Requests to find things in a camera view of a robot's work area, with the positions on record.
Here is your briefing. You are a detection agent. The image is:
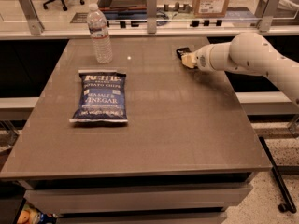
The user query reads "black rxbar chocolate bar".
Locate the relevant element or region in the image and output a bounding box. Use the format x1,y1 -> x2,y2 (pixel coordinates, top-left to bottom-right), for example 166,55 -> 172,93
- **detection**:
176,47 -> 191,59

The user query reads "blue kettle chips bag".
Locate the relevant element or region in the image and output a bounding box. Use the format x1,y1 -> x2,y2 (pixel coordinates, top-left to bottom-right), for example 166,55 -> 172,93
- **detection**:
69,70 -> 128,123

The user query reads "cardboard box with label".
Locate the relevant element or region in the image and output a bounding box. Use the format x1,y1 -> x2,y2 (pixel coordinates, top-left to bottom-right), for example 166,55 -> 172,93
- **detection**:
192,0 -> 230,18

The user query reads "right metal glass bracket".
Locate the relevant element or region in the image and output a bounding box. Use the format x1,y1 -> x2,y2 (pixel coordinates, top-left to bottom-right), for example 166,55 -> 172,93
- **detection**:
255,0 -> 280,33

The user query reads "snack bin with fruit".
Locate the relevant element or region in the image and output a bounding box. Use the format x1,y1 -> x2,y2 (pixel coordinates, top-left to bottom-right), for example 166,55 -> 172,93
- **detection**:
16,202 -> 57,224

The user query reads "metal glass bracket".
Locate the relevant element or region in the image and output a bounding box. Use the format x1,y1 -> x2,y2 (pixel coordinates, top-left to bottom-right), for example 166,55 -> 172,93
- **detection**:
255,0 -> 280,33
146,0 -> 157,34
18,0 -> 44,35

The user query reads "grey table drawer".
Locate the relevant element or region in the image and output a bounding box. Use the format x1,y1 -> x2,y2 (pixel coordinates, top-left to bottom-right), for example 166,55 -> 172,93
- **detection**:
25,183 -> 252,215

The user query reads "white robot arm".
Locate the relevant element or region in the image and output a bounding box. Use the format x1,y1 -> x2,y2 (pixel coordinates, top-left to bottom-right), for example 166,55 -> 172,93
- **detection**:
181,33 -> 299,106

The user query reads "black floor bar with wheel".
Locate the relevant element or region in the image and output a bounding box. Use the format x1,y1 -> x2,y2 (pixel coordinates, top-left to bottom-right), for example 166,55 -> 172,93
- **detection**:
259,137 -> 299,214

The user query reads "clear plastic water bottle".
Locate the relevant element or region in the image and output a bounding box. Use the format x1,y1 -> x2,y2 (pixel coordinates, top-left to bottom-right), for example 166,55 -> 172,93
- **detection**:
87,3 -> 113,63

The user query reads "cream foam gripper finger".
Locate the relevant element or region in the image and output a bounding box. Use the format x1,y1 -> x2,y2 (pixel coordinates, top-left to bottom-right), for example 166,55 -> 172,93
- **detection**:
181,53 -> 197,69

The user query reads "middle metal glass bracket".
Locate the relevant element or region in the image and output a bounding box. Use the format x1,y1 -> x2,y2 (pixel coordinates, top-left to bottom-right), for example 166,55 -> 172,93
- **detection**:
146,0 -> 157,34

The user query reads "left metal glass bracket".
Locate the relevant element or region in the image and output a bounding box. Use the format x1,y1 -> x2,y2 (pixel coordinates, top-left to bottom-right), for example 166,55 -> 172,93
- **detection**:
18,0 -> 44,35

